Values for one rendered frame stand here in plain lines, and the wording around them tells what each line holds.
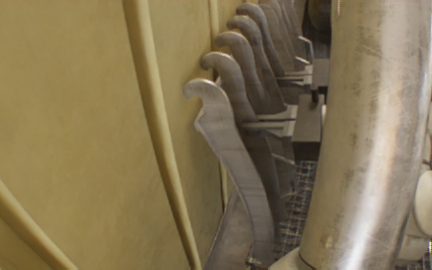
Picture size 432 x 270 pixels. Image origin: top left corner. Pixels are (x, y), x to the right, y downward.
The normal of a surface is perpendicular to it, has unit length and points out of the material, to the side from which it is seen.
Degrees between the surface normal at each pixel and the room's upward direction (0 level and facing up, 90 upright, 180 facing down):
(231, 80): 90
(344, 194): 57
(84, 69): 90
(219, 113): 90
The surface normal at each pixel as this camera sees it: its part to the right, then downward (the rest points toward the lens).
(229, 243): -0.05, -0.72
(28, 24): 0.95, 0.17
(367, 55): -0.66, -0.01
